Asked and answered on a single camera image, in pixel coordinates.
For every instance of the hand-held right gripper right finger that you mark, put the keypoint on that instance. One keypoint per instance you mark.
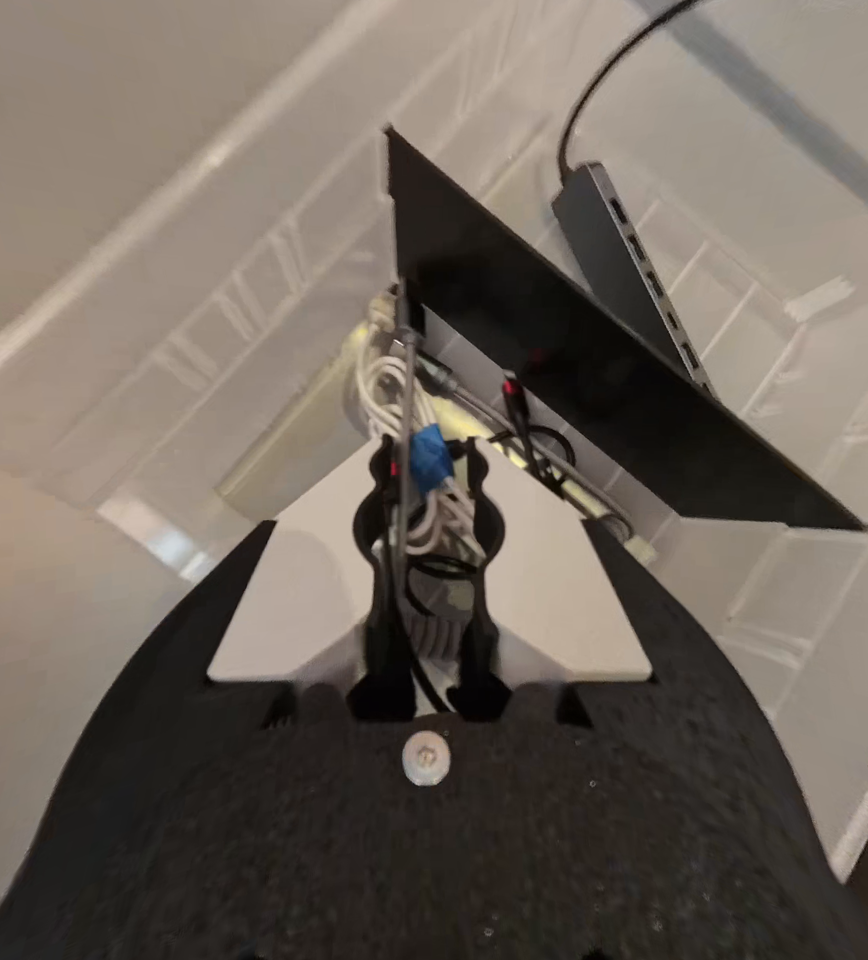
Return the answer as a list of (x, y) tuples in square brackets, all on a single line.
[(561, 600)]

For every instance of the black bin divider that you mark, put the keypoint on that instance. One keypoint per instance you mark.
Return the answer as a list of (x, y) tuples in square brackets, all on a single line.
[(554, 337)]

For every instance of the clear plastic bin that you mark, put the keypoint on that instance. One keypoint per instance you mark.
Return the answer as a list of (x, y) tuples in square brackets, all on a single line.
[(778, 300)]

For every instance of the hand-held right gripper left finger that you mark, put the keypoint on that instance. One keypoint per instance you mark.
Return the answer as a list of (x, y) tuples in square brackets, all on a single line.
[(299, 600)]

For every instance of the grey USB hub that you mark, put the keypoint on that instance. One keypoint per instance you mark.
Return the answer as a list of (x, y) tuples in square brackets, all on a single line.
[(613, 247)]

